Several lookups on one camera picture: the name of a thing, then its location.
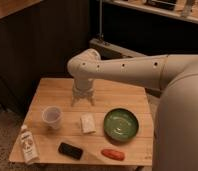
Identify white sponge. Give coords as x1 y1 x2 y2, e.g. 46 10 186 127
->
81 114 96 133

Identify metal shelf rail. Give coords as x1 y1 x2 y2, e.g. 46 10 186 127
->
89 38 145 59

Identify orange red oblong object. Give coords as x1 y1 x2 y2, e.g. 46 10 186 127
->
101 149 125 161

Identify vertical metal pole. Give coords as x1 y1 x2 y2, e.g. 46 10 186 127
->
99 0 103 41

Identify white plastic bottle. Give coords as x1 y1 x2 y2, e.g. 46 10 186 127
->
20 125 39 165

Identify green ceramic bowl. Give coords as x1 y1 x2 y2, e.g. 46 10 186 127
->
103 108 139 142

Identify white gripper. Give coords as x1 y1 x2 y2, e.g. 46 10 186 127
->
71 79 95 107

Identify wooden table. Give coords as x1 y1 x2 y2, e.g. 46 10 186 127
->
8 77 155 167

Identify black rectangular sponge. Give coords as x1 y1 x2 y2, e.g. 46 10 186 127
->
58 142 83 160

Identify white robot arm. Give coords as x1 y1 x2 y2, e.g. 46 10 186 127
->
67 48 198 171

